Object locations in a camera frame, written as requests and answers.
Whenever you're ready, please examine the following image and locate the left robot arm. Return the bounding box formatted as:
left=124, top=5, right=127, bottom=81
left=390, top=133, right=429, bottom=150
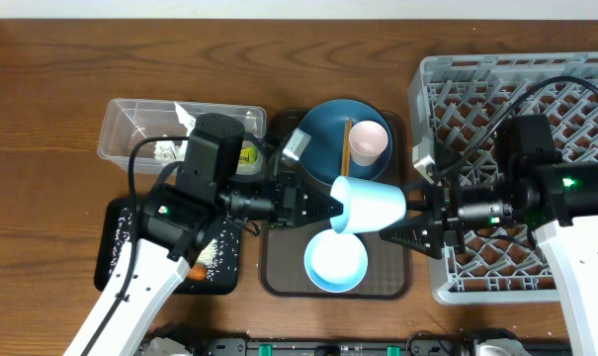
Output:
left=66, top=172, right=343, bottom=355

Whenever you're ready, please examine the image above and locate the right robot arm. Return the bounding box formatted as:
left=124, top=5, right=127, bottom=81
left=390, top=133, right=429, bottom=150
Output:
left=379, top=162, right=598, bottom=355

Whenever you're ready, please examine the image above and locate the dark blue plate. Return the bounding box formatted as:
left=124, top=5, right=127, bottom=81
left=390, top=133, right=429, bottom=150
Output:
left=299, top=99, right=392, bottom=185

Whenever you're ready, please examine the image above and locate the pink cup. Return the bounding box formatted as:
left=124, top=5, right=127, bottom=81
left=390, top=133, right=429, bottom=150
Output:
left=349, top=121, right=388, bottom=166

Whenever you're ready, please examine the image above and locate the light blue rice bowl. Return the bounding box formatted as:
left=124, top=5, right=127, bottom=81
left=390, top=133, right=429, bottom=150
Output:
left=303, top=229, right=369, bottom=294

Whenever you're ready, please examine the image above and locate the right wooden chopstick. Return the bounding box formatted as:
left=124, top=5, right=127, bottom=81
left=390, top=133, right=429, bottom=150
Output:
left=341, top=119, right=353, bottom=176

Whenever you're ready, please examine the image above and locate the grey dishwasher rack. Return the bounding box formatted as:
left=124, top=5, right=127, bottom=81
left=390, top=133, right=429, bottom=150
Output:
left=408, top=52, right=598, bottom=305

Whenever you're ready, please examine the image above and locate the clear plastic bin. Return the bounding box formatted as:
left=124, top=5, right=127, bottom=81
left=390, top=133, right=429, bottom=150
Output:
left=98, top=98, right=267, bottom=176

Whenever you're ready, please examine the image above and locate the foil snack wrapper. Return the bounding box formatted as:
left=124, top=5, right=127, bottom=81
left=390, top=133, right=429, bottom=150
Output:
left=238, top=142, right=258, bottom=168

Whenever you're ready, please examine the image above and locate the small white tissue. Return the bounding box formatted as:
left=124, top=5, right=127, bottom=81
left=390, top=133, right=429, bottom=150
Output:
left=154, top=140, right=188, bottom=161

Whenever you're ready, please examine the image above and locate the spilled white rice pile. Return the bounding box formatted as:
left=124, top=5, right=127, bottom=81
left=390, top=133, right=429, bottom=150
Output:
left=108, top=207, right=243, bottom=283

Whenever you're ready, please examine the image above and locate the brown serving tray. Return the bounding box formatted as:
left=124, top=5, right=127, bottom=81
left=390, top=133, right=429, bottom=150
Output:
left=259, top=110, right=412, bottom=300

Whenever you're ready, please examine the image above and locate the orange carrot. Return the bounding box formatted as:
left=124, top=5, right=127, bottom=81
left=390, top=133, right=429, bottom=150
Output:
left=187, top=264, right=208, bottom=281

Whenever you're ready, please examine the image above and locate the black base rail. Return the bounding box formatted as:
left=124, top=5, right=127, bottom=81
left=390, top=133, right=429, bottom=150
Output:
left=135, top=324, right=572, bottom=356

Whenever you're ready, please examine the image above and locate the black plastic tray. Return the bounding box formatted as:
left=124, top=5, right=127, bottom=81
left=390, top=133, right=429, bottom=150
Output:
left=93, top=197, right=243, bottom=296

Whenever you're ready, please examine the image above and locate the light blue cup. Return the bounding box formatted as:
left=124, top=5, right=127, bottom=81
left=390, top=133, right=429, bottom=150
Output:
left=330, top=176, right=406, bottom=233

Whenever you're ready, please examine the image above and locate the large white tissue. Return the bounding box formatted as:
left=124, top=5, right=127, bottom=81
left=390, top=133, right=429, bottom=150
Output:
left=174, top=102, right=196, bottom=134

